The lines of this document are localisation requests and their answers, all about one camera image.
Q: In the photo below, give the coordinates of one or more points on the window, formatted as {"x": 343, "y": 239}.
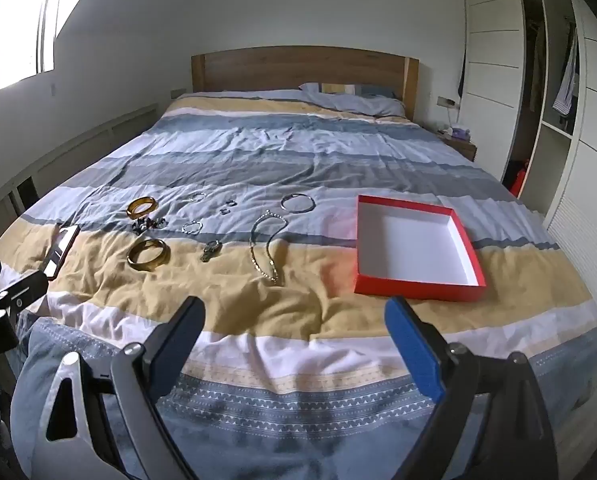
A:
{"x": 18, "y": 25}

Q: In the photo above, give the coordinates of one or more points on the thin silver bangle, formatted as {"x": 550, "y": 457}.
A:
{"x": 281, "y": 202}

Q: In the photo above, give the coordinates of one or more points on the hanging light shirt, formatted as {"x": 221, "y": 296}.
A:
{"x": 566, "y": 90}

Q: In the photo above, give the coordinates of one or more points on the red bag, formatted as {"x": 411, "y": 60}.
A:
{"x": 518, "y": 180}

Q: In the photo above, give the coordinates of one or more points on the black smartphone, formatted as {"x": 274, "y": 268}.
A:
{"x": 61, "y": 250}

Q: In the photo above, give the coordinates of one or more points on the wall socket panel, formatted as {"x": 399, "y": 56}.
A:
{"x": 447, "y": 102}

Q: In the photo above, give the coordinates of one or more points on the striped pillow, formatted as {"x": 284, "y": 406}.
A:
{"x": 348, "y": 102}

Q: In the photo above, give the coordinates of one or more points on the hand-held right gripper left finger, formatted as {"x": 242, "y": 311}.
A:
{"x": 173, "y": 345}

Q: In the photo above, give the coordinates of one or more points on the wooden nightstand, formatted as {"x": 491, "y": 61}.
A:
{"x": 463, "y": 150}

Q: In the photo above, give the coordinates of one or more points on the white wardrobe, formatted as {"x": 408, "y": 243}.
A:
{"x": 493, "y": 85}

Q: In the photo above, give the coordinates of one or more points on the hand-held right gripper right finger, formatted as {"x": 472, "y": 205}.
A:
{"x": 413, "y": 355}

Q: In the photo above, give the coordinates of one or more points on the wooden headboard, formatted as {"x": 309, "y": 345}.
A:
{"x": 303, "y": 67}

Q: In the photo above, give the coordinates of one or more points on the red shallow box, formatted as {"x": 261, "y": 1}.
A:
{"x": 413, "y": 245}

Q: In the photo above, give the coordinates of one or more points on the purple tissue box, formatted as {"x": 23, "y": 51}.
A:
{"x": 460, "y": 132}

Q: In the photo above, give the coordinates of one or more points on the amber bangle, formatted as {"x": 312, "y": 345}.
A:
{"x": 134, "y": 211}
{"x": 141, "y": 262}

